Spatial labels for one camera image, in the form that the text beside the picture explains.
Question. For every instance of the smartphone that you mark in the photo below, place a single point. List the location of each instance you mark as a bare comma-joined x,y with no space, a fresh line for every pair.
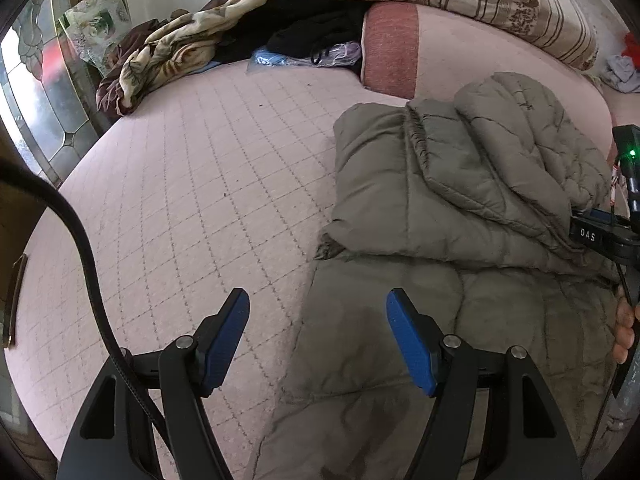
17,300

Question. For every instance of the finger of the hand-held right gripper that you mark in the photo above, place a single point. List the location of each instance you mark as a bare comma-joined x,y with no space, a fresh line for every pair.
600,237

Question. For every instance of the clear plastic bag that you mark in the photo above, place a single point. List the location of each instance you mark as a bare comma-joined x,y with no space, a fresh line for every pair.
280,57

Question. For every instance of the floral printed bag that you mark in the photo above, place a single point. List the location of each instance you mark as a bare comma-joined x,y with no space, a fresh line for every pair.
95,25

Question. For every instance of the red cloth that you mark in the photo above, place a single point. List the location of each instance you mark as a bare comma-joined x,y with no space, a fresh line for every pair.
632,45

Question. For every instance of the black clothes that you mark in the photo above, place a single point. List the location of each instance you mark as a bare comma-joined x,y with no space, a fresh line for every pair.
320,25

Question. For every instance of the brown and beige blanket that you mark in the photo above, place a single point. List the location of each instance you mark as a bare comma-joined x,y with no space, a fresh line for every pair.
165,50

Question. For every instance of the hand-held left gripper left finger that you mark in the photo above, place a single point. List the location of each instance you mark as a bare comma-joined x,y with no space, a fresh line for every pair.
227,345

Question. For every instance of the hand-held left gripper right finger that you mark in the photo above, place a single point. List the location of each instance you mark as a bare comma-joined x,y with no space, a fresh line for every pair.
412,345

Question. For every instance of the grey cloth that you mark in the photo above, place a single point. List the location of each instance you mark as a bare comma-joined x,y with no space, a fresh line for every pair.
620,72

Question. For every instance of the olive green hooded puffer jacket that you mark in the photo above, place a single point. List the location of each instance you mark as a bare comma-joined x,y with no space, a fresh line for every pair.
450,200

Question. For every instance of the pink quilted bed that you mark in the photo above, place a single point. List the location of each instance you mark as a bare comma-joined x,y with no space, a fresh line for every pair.
200,185

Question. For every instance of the person's right hand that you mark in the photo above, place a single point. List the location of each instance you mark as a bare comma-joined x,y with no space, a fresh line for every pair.
625,320

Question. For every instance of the stained glass door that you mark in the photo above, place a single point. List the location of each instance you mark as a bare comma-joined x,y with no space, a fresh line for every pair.
45,90

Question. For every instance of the wooden door frame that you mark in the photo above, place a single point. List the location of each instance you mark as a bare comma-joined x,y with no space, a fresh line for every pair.
25,210

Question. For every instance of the pink bolster pillow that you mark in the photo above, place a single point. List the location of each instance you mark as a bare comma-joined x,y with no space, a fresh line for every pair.
440,50

